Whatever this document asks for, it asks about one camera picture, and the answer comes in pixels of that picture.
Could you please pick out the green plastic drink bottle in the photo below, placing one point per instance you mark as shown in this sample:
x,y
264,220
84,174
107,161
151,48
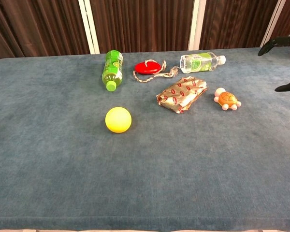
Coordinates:
x,y
112,67

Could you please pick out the clear water bottle green label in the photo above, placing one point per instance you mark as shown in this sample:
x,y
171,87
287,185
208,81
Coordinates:
x,y
198,62

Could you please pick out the white frame pole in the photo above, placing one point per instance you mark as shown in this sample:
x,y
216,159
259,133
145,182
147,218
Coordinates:
x,y
197,24
273,24
89,26

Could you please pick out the yellow ball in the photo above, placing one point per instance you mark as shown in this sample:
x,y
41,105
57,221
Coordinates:
x,y
118,120

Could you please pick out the crumpled foil snack packet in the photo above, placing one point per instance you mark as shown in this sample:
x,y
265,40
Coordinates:
x,y
181,95

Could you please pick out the blue table cloth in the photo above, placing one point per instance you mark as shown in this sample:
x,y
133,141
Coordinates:
x,y
145,169

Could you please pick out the small pink orange object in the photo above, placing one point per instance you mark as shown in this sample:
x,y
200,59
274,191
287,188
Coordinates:
x,y
227,98

